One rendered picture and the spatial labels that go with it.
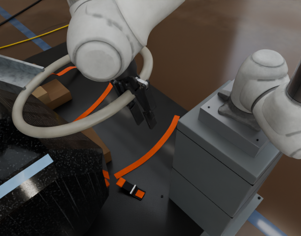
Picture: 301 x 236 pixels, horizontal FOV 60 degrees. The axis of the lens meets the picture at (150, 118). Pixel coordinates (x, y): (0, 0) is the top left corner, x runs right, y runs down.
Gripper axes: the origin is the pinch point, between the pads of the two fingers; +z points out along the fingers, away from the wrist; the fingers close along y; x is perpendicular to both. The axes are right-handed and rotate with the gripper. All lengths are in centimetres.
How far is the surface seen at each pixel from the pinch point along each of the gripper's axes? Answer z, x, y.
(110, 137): 85, -34, 96
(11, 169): 12, 32, 47
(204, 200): 79, -16, 3
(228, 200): 65, -16, -13
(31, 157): 13, 24, 45
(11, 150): 10, 27, 54
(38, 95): 46, -26, 151
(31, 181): 19, 31, 41
